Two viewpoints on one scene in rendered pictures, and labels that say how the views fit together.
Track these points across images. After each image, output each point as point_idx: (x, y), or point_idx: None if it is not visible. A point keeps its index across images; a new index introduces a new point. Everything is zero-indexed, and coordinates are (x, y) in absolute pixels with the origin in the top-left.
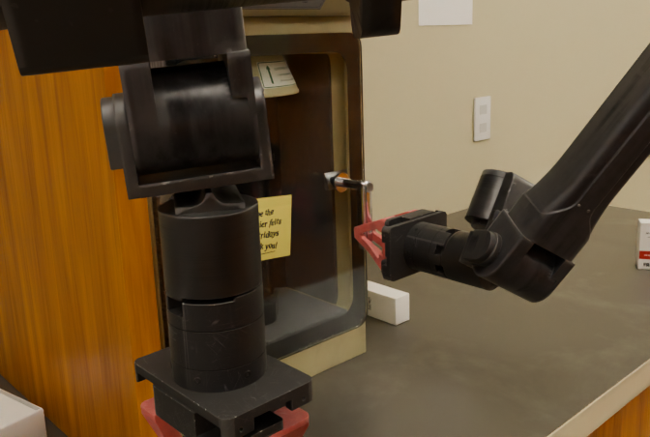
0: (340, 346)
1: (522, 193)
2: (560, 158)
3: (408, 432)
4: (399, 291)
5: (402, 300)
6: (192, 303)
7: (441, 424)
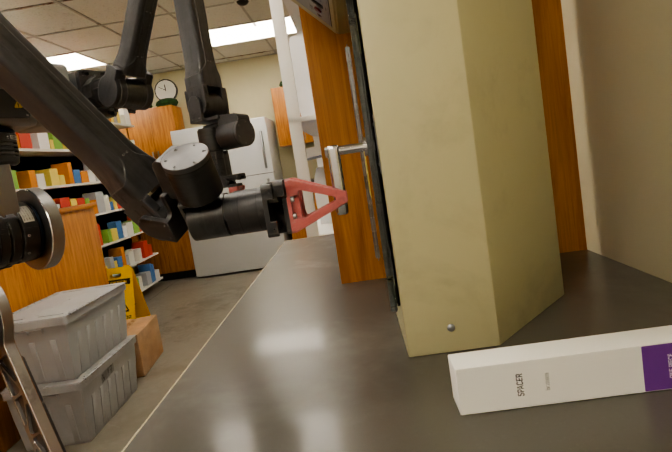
0: (401, 322)
1: (155, 158)
2: (123, 134)
3: (277, 339)
4: (471, 365)
5: (452, 369)
6: None
7: (261, 351)
